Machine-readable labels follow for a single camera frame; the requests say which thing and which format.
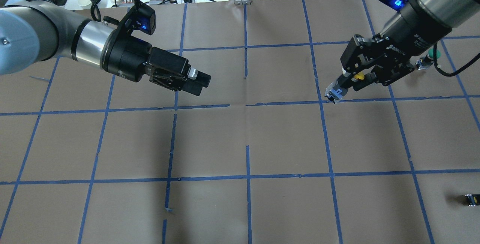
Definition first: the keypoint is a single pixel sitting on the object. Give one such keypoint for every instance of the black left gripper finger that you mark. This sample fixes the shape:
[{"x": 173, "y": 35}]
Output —
[
  {"x": 203, "y": 79},
  {"x": 192, "y": 88}
]

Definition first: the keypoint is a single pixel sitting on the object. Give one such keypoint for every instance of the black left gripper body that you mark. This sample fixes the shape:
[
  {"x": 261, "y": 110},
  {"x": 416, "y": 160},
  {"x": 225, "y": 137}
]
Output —
[{"x": 127, "y": 57}]

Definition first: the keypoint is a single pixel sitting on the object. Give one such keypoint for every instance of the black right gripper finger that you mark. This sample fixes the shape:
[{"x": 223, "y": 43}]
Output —
[
  {"x": 347, "y": 80},
  {"x": 361, "y": 80}
]

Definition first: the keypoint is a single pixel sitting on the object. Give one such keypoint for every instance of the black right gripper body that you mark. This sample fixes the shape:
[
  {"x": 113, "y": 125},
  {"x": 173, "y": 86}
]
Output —
[{"x": 407, "y": 31}]

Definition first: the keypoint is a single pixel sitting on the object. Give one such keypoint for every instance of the yellow push button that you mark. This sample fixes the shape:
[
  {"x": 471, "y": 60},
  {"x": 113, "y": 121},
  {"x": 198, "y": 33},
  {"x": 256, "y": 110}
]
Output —
[{"x": 334, "y": 93}]

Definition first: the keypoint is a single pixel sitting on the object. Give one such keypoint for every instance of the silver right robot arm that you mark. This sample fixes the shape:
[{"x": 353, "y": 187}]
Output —
[{"x": 416, "y": 26}]

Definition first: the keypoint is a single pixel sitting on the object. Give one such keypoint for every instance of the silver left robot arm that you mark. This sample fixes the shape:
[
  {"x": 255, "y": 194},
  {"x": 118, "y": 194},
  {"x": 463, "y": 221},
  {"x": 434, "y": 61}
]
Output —
[{"x": 38, "y": 30}]

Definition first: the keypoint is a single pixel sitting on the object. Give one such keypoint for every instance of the green push button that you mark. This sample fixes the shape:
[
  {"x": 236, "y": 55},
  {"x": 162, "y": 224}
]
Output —
[{"x": 425, "y": 62}]

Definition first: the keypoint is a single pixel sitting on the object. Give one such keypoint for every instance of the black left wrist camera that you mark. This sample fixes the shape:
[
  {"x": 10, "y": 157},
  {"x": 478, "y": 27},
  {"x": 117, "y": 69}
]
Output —
[{"x": 141, "y": 17}]

